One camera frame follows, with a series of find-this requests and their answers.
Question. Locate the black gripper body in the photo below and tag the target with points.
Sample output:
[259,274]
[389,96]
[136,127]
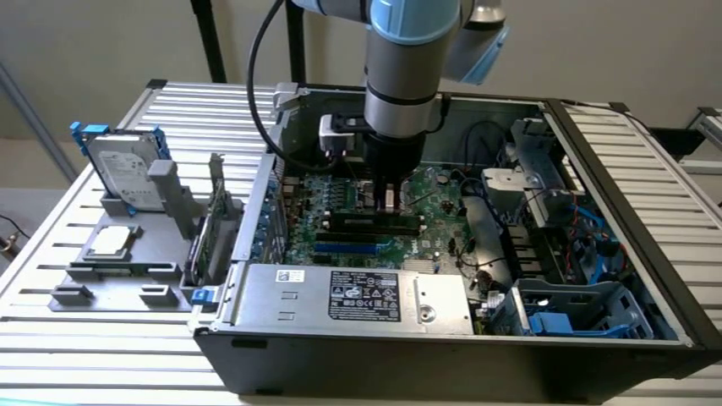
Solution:
[395,152]

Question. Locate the black RAM stick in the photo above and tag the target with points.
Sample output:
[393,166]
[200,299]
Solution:
[353,221]

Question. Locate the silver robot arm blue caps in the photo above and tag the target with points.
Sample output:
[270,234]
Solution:
[398,63]

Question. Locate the black RAM slot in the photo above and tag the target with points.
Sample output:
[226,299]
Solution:
[361,237]

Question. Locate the blue RAM slot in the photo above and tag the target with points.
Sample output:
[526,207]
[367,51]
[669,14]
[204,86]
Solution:
[350,248]

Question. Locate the silver coin battery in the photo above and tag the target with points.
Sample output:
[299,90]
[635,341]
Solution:
[443,178]

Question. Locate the green motherboard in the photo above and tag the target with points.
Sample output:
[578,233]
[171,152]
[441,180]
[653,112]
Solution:
[439,237]

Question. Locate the metal disk bay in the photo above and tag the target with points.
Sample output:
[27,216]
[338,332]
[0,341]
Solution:
[535,173]

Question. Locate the silver power supply unit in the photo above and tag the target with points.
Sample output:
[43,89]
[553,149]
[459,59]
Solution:
[315,300]

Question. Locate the green graphics card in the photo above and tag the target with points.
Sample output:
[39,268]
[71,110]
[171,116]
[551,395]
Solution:
[214,228]

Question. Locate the black metal pole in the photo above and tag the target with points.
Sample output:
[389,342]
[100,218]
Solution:
[208,38]
[297,42]

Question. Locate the grey parts rack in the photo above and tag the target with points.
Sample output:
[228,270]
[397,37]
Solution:
[170,199]

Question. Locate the blue case latch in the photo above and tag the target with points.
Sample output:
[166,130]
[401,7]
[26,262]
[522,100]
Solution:
[203,295]

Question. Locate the black open PC case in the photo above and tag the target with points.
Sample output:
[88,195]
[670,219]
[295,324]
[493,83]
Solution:
[451,363]

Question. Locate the blue grey drive cage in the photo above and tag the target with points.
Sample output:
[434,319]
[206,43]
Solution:
[586,304]

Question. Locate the silver hard disk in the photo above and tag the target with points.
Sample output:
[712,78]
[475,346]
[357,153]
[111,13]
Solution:
[122,169]

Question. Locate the silver CPU chip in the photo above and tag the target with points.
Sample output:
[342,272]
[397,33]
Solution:
[115,240]

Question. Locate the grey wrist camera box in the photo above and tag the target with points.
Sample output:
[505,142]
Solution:
[334,133]

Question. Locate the blue disk bracket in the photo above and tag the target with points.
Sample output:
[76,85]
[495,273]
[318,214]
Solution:
[84,135]

